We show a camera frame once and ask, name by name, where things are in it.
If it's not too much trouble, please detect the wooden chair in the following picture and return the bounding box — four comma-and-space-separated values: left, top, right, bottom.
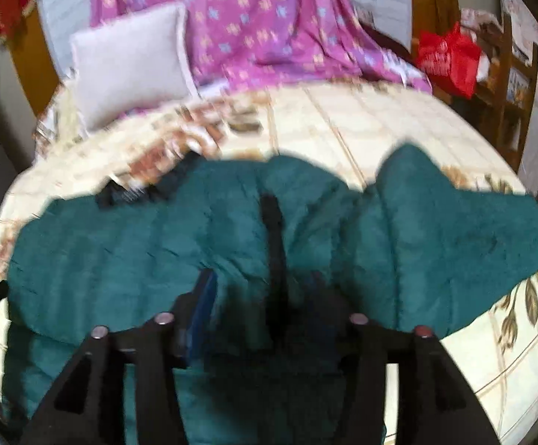
436, 9, 538, 172

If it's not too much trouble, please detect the red shopping bag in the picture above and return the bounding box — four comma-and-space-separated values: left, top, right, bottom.
415, 21, 483, 98

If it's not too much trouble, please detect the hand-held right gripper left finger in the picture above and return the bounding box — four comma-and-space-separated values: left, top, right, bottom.
19, 269, 219, 445

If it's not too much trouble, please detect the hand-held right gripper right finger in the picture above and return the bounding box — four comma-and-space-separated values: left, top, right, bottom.
303, 271, 504, 445

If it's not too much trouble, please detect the wooden pillar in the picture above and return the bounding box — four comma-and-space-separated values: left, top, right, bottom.
410, 0, 459, 40
9, 7, 63, 116

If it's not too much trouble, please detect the purple floral sheet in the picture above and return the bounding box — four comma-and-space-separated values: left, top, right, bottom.
88, 0, 434, 96

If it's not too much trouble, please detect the white square pillow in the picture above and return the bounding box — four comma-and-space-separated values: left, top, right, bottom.
70, 2, 200, 131

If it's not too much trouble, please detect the green puffer jacket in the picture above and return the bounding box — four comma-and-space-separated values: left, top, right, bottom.
3, 144, 538, 445

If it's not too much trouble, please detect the floral checked bed sheet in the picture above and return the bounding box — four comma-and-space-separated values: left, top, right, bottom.
0, 81, 538, 445

